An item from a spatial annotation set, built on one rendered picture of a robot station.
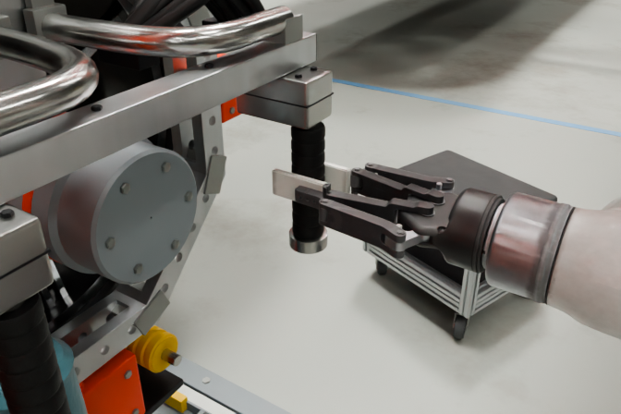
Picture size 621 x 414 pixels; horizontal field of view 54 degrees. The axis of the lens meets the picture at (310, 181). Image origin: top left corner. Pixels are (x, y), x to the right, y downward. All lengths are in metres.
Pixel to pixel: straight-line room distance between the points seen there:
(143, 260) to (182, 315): 1.22
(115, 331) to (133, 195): 0.31
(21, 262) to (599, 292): 0.41
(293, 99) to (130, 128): 0.19
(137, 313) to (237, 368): 0.81
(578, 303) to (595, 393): 1.16
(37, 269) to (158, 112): 0.15
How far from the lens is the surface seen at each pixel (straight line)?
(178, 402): 1.32
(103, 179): 0.53
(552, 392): 1.66
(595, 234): 0.54
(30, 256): 0.40
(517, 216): 0.55
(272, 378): 1.59
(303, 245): 0.67
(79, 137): 0.43
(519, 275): 0.55
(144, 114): 0.47
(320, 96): 0.61
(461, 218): 0.56
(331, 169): 0.66
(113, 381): 0.84
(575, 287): 0.54
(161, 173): 0.56
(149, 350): 0.91
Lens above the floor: 1.13
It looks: 28 degrees down
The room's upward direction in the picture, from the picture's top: straight up
